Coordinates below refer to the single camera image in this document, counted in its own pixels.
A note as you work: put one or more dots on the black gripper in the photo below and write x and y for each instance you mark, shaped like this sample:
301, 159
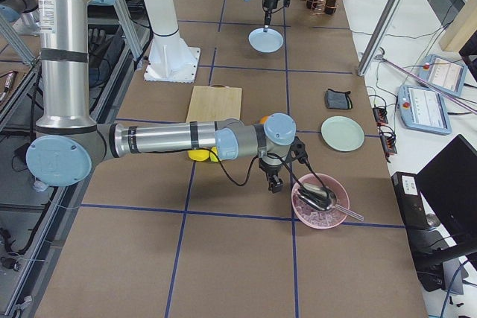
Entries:
269, 3
270, 166

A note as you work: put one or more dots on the light blue plate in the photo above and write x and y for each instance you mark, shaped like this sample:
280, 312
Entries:
265, 40

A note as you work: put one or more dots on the orange mandarin fruit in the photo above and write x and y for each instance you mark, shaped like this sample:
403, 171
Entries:
263, 119

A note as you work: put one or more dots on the light green plate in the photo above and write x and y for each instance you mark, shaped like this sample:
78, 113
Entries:
342, 133

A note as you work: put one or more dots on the metal ice scoop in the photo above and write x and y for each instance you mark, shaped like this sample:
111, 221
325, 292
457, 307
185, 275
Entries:
323, 200

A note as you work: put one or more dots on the pink bowl with ice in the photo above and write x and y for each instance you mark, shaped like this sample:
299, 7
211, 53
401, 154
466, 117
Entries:
317, 219

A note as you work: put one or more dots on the upper yellow lemon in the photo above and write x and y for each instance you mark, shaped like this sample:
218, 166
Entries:
213, 156

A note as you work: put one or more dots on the yellow lemon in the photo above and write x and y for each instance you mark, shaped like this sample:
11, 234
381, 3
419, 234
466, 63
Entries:
198, 155
213, 156

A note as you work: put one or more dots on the lower yellow lemon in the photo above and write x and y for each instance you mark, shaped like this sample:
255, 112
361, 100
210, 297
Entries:
198, 155

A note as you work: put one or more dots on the bamboo cutting board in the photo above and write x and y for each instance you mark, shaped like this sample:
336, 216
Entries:
212, 103

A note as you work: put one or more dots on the folded grey cloth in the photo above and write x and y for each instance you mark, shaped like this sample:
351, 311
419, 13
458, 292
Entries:
338, 100

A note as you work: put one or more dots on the black power strip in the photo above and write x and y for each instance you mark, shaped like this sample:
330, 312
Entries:
386, 134

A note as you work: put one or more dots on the black computer box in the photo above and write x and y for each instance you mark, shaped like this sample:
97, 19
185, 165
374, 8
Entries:
410, 203

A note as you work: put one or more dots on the near teach pendant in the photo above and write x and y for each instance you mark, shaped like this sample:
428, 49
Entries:
423, 110

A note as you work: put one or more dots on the teach pendant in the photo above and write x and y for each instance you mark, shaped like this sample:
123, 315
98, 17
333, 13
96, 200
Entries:
423, 110
449, 75

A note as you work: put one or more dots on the black computer monitor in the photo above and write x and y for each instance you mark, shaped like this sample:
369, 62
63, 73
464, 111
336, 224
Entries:
448, 182

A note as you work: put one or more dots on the far teach pendant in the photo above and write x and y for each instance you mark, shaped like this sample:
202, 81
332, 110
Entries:
449, 75

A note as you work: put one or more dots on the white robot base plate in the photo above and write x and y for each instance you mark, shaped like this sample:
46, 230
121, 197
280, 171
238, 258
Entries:
164, 67

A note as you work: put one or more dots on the aluminium frame post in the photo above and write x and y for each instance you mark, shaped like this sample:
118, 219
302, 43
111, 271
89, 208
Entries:
378, 35

